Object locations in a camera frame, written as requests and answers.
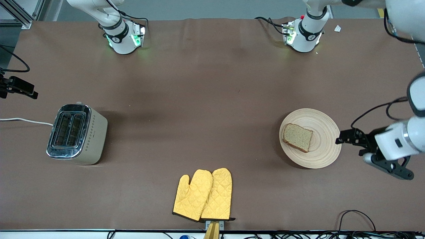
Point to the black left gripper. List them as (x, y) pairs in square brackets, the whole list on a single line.
[(368, 138)]

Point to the round light wooden plate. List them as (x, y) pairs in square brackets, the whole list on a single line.
[(323, 149)]

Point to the toast bread slice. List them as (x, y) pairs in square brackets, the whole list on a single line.
[(297, 136)]

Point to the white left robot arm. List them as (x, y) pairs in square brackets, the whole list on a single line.
[(308, 36)]

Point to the white paper scrap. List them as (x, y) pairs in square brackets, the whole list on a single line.
[(337, 28)]

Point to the yellow quilted oven mitt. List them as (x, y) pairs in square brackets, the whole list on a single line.
[(217, 196), (191, 196)]

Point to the brown table mat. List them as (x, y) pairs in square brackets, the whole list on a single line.
[(206, 99)]

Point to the metal and wood mitt hook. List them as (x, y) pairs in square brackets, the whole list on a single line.
[(213, 230)]

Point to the beige and chrome toaster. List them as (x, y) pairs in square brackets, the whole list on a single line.
[(79, 139)]

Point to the black clamp mounted device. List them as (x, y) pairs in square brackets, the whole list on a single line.
[(20, 86)]

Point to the aluminium frame profile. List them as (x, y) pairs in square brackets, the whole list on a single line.
[(20, 13)]

